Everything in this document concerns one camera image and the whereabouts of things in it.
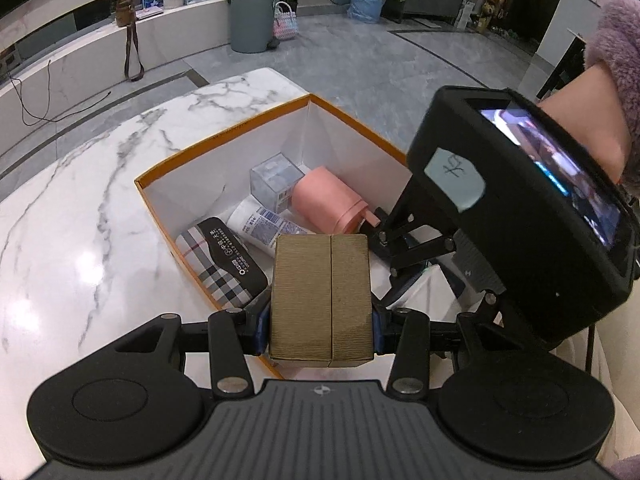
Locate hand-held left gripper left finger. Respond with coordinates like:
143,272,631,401
114,305,273,397

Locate beige cloth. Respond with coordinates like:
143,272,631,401
564,319,640,467

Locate clear plastic cube box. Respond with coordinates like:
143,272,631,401
249,156,306,213

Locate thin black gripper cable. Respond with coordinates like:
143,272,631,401
584,324,597,374

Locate pink cylindrical spout bottle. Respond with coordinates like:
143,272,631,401
291,166,381,235

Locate woven handbag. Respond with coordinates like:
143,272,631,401
272,1,300,41

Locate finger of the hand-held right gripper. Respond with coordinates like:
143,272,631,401
479,292,504,324
369,174,459,276

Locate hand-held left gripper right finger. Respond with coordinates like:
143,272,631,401
371,309,501,396

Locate white squeeze tube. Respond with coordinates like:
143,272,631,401
227,196,311,256

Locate white marble tv cabinet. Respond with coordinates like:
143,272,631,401
0,0,236,157

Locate plaid glasses case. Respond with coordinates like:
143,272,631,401
175,216,269,310

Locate person's right forearm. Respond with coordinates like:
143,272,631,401
537,0,640,189

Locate brown cube box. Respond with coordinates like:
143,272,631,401
268,232,375,369

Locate grey trash bin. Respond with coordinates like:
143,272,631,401
229,0,279,55

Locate orange cardboard box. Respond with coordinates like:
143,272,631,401
134,92,481,382

